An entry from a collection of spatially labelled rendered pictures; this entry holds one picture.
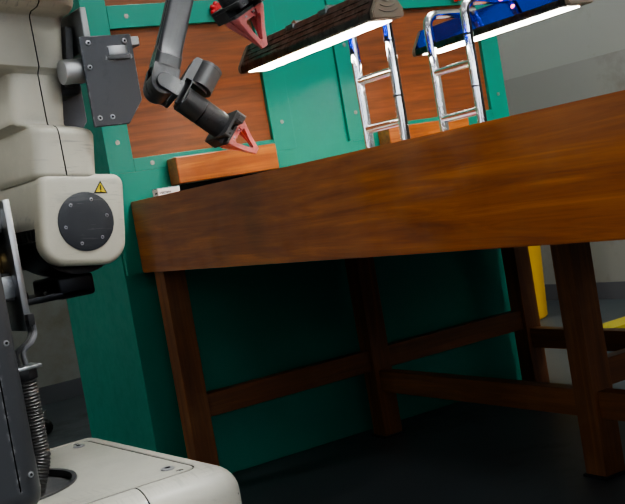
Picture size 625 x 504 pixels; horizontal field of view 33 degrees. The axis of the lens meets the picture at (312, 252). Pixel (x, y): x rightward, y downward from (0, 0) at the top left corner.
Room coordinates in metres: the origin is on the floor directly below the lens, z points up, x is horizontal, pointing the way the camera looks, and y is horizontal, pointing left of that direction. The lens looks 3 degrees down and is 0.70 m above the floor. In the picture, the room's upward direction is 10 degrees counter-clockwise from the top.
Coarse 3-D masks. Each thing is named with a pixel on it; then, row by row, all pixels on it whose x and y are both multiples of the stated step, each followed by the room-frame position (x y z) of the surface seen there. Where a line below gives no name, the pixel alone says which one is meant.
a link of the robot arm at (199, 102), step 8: (192, 80) 2.27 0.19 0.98; (184, 88) 2.27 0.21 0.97; (192, 88) 2.29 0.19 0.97; (200, 88) 2.28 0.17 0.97; (184, 96) 2.25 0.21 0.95; (192, 96) 2.25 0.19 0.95; (200, 96) 2.27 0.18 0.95; (176, 104) 2.26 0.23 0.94; (184, 104) 2.25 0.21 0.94; (192, 104) 2.25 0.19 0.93; (200, 104) 2.26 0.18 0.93; (184, 112) 2.26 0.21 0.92; (192, 112) 2.26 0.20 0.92; (200, 112) 2.26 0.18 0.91; (192, 120) 2.27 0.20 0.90
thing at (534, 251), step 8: (528, 248) 4.61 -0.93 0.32; (536, 248) 4.65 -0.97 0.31; (536, 256) 4.65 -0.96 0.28; (536, 264) 4.64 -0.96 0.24; (536, 272) 4.64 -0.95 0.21; (536, 280) 4.63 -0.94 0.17; (536, 288) 4.63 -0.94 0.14; (544, 288) 4.71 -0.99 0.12; (536, 296) 4.63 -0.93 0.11; (544, 296) 4.69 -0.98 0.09; (544, 304) 4.68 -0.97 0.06; (544, 312) 4.67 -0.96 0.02
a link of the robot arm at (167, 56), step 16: (176, 0) 2.30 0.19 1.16; (192, 0) 2.32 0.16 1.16; (176, 16) 2.29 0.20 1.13; (160, 32) 2.28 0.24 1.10; (176, 32) 2.28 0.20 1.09; (160, 48) 2.25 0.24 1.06; (176, 48) 2.27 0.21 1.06; (160, 64) 2.24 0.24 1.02; (176, 64) 2.25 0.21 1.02; (160, 96) 2.24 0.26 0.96
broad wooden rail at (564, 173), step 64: (512, 128) 1.49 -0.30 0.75; (576, 128) 1.39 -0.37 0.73; (192, 192) 2.42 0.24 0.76; (256, 192) 2.16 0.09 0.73; (320, 192) 1.95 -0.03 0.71; (384, 192) 1.78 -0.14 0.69; (448, 192) 1.63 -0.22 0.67; (512, 192) 1.51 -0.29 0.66; (576, 192) 1.41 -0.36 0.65; (192, 256) 2.47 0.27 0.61; (256, 256) 2.20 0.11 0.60; (320, 256) 1.98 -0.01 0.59
